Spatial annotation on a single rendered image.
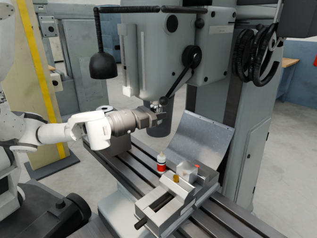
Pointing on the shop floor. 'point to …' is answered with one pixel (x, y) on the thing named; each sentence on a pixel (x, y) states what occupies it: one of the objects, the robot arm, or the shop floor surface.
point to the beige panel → (35, 91)
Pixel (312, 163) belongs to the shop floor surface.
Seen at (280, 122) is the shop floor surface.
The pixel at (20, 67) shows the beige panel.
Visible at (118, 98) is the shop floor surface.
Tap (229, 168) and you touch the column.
